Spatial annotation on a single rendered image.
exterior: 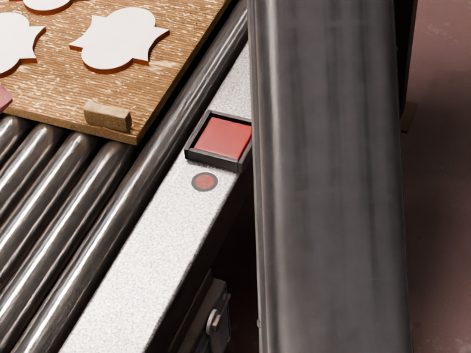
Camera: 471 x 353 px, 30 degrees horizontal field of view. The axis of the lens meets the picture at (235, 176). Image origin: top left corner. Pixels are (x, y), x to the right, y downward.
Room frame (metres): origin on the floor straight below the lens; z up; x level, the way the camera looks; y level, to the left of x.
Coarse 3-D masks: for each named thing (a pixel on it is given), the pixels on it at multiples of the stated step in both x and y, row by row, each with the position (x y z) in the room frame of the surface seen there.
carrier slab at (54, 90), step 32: (0, 0) 1.08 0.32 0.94; (96, 0) 1.06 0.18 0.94; (128, 0) 1.06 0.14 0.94; (160, 0) 1.05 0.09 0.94; (192, 0) 1.05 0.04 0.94; (224, 0) 1.04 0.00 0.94; (64, 32) 0.99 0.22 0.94; (192, 32) 0.97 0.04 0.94; (32, 64) 0.93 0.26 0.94; (64, 64) 0.92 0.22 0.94; (160, 64) 0.91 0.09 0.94; (32, 96) 0.86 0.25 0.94; (64, 96) 0.86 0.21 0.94; (96, 96) 0.85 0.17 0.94; (128, 96) 0.85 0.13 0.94; (160, 96) 0.84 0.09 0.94; (96, 128) 0.80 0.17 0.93
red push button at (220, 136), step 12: (216, 120) 0.80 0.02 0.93; (204, 132) 0.78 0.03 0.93; (216, 132) 0.78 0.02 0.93; (228, 132) 0.78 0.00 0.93; (240, 132) 0.78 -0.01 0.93; (204, 144) 0.76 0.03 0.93; (216, 144) 0.76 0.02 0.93; (228, 144) 0.76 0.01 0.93; (240, 144) 0.75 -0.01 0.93; (228, 156) 0.74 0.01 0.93; (240, 156) 0.74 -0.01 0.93
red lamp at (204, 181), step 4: (200, 176) 0.72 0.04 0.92; (204, 176) 0.72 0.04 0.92; (208, 176) 0.72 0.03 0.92; (196, 180) 0.71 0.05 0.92; (200, 180) 0.71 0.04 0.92; (204, 180) 0.71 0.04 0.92; (208, 180) 0.71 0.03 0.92; (212, 180) 0.71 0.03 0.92; (196, 184) 0.71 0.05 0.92; (200, 184) 0.71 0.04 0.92; (204, 184) 0.71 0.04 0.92; (208, 184) 0.71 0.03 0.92; (212, 184) 0.70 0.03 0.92
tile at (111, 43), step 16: (96, 16) 1.01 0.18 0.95; (112, 16) 1.01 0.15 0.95; (128, 16) 1.01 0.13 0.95; (144, 16) 1.00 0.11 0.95; (96, 32) 0.97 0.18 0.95; (112, 32) 0.97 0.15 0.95; (128, 32) 0.97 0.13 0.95; (144, 32) 0.97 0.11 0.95; (160, 32) 0.96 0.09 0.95; (80, 48) 0.95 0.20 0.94; (96, 48) 0.94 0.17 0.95; (112, 48) 0.94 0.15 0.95; (128, 48) 0.93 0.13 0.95; (144, 48) 0.93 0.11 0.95; (96, 64) 0.90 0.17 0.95; (112, 64) 0.90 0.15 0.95; (128, 64) 0.91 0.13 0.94; (144, 64) 0.91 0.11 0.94
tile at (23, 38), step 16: (0, 16) 1.03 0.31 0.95; (16, 16) 1.02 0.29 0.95; (0, 32) 0.99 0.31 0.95; (16, 32) 0.99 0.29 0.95; (32, 32) 0.98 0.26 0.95; (0, 48) 0.95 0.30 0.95; (16, 48) 0.95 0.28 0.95; (32, 48) 0.95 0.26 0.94; (0, 64) 0.92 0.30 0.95; (16, 64) 0.92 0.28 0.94
